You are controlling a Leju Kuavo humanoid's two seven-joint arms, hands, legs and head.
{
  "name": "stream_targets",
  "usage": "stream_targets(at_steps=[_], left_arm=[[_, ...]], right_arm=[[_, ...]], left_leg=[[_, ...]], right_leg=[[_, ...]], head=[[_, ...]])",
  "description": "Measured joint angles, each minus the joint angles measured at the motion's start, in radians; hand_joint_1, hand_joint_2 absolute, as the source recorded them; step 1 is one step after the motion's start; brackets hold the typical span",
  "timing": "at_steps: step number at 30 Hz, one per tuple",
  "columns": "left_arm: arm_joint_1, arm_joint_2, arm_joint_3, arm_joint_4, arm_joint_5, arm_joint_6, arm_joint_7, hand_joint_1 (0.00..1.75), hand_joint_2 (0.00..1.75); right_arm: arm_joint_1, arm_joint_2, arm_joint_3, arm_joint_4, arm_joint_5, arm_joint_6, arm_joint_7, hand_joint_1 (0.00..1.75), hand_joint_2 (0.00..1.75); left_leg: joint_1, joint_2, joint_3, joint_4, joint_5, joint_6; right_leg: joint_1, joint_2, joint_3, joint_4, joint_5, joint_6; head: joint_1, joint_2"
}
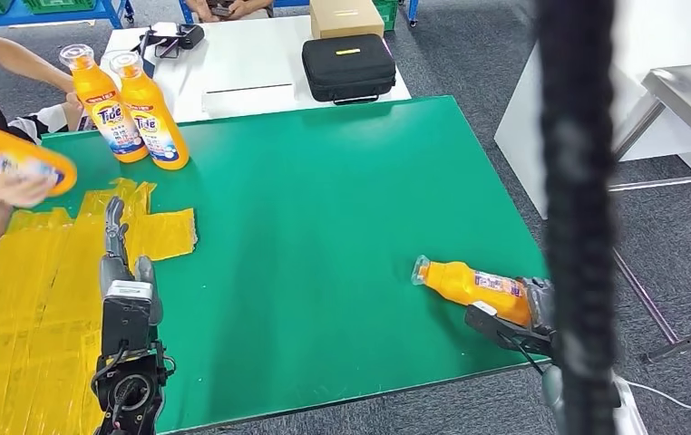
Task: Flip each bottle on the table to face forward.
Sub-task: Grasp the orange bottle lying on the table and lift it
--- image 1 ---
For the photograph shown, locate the white panel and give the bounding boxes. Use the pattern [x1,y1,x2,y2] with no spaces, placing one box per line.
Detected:
[494,0,691,220]

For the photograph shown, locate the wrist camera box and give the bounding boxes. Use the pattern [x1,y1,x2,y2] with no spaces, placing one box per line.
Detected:
[100,278,154,362]
[464,300,557,362]

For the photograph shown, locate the thin black strip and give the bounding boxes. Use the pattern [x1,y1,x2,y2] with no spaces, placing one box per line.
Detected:
[204,82,295,96]

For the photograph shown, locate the blue metal rack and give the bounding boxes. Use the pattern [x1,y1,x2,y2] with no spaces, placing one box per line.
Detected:
[0,0,136,30]

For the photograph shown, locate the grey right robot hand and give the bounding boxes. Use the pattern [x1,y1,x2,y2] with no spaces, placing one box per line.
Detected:
[520,275,557,337]

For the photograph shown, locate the cardboard box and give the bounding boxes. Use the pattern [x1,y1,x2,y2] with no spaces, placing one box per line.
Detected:
[309,0,386,40]

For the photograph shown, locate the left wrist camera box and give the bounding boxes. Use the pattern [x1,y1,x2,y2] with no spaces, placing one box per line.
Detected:
[100,278,154,362]

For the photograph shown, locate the blurred black pole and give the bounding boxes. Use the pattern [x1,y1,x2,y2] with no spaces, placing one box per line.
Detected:
[534,0,617,435]

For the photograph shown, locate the white table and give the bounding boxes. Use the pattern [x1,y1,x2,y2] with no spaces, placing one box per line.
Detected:
[81,14,413,126]

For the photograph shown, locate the green table mat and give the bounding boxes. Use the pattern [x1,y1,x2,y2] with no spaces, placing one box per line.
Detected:
[33,95,554,435]

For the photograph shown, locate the black headset device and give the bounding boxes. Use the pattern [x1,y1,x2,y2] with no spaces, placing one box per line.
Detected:
[131,23,207,60]

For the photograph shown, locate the white floor cable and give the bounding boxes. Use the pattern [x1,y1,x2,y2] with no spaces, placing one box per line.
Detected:
[621,378,691,412]

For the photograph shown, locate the black carrying case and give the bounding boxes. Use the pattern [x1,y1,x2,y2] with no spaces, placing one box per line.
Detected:
[300,33,398,106]

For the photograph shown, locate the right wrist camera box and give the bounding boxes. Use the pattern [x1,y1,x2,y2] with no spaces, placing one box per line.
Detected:
[464,300,557,362]

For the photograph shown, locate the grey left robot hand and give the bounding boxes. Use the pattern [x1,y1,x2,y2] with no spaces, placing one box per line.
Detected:
[99,196,165,328]

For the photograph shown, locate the yellow tape sheet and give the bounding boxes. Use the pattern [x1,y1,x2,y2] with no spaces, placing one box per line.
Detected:
[0,178,198,435]

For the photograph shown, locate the person's right hand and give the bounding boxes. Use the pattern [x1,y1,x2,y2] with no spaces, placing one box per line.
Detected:
[0,170,58,210]

